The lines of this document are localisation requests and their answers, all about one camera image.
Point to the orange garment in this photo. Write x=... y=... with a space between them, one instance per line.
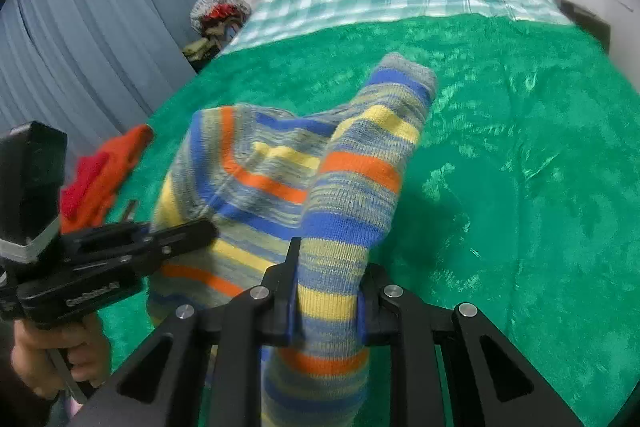
x=122 y=162

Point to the striped knitted sweater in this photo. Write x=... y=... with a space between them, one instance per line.
x=350 y=187

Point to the green fuzzy blanket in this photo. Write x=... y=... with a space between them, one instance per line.
x=500 y=207

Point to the red garment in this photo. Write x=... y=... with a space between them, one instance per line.
x=85 y=184

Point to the person's left hand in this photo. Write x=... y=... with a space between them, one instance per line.
x=35 y=357

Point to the dark bedside cabinet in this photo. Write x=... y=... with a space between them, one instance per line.
x=590 y=23

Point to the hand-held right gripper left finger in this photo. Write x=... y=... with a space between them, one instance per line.
x=278 y=304

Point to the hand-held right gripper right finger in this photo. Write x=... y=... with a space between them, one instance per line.
x=372 y=307

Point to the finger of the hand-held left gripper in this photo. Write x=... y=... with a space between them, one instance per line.
x=185 y=234
x=120 y=266

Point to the grey speckled bundle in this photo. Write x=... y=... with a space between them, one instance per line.
x=220 y=7

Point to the grey-blue curtain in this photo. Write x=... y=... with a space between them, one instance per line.
x=100 y=7

